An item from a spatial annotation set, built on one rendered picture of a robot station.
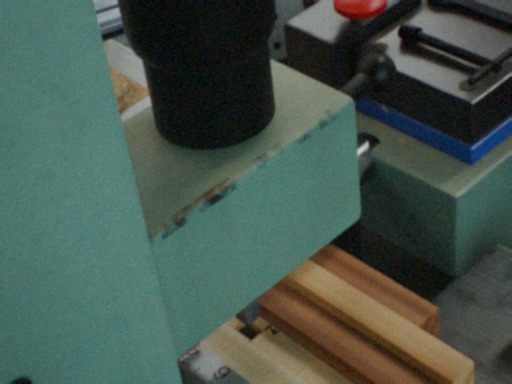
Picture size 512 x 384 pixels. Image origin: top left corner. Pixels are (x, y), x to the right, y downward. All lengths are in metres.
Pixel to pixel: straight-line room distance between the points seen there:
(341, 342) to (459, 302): 0.11
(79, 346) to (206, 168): 0.11
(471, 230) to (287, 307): 0.12
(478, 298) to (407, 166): 0.08
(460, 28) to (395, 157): 0.09
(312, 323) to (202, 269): 0.11
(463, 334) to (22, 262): 0.32
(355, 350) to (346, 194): 0.08
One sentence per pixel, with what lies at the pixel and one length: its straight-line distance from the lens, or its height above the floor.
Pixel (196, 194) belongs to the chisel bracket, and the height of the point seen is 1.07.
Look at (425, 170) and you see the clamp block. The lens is 0.59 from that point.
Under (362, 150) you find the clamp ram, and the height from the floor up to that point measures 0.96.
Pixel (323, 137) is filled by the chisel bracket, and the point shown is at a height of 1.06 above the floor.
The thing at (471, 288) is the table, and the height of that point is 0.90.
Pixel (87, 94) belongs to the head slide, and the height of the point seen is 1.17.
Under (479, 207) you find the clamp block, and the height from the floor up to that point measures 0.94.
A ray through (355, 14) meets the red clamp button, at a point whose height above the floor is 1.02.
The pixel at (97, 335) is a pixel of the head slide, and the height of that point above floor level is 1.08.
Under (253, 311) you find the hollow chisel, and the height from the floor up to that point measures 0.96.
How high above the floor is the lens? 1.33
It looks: 40 degrees down
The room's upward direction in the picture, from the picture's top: 8 degrees counter-clockwise
